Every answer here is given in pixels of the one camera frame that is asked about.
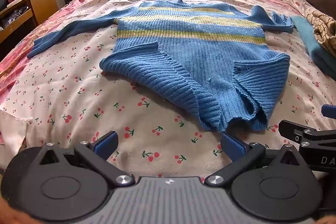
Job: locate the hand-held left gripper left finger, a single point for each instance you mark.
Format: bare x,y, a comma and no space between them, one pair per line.
107,144

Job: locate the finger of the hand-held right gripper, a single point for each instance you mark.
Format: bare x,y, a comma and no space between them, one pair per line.
328,111
288,129

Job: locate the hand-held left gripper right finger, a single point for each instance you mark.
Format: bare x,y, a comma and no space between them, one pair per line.
231,145

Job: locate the blue knitted sweater yellow stripes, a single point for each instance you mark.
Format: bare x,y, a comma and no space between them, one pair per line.
183,56

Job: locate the cherry print bed sheet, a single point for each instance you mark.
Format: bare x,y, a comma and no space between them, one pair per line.
78,98

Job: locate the teal folded cloth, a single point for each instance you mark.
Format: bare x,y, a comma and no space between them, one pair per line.
312,42

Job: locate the brown patterned cloth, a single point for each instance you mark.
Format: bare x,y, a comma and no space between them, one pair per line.
324,27

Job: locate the wooden cabinet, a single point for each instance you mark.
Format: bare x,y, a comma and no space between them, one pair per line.
44,3

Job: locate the clear plastic bag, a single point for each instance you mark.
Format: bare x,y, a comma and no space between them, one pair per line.
14,15

